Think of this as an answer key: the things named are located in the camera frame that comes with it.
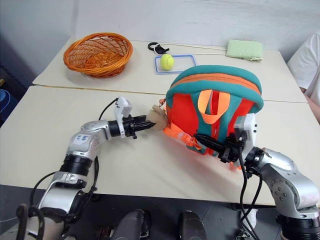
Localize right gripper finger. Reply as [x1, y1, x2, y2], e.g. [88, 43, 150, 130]
[199, 141, 225, 155]
[193, 133, 227, 149]

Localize green cloth pouch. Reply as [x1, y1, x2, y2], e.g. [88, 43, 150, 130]
[225, 39, 264, 62]

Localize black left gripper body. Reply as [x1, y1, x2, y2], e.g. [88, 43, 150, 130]
[123, 114, 141, 140]

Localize thin white cord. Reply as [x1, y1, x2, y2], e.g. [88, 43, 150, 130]
[165, 43, 228, 57]

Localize blue round object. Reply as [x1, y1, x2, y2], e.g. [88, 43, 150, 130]
[0, 88, 19, 119]

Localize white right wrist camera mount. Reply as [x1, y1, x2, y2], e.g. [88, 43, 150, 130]
[234, 113, 258, 154]

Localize yellow tennis ball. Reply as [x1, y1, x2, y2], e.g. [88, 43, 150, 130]
[160, 53, 175, 71]

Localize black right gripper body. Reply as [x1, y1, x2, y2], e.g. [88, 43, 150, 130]
[217, 133, 245, 164]

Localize orange and teal backpack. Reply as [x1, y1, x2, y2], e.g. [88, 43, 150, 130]
[159, 64, 265, 171]

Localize orange wicker basket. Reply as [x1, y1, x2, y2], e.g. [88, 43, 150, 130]
[62, 32, 134, 79]

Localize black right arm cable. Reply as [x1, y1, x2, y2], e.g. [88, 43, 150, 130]
[237, 143, 264, 240]

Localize dark rounded shape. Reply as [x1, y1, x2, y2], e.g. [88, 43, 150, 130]
[178, 210, 209, 240]
[112, 209, 151, 240]

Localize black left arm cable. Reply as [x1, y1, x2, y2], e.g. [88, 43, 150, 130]
[29, 97, 119, 226]

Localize white shoe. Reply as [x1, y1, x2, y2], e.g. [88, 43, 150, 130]
[240, 208, 259, 230]

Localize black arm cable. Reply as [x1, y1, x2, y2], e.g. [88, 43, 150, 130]
[29, 97, 119, 226]
[237, 143, 264, 240]

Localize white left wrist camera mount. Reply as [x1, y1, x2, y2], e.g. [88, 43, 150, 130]
[113, 96, 134, 139]

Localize person in white shirt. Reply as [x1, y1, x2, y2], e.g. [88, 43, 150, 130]
[286, 31, 320, 124]

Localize black and white ring clip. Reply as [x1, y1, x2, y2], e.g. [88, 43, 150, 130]
[147, 41, 171, 56]

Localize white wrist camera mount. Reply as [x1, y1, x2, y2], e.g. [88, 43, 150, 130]
[234, 113, 258, 154]
[113, 96, 134, 139]

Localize beige plush toy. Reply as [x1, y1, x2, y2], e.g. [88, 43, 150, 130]
[145, 104, 169, 132]

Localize clear lid with blue rim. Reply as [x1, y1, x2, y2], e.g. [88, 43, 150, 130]
[153, 53, 197, 76]

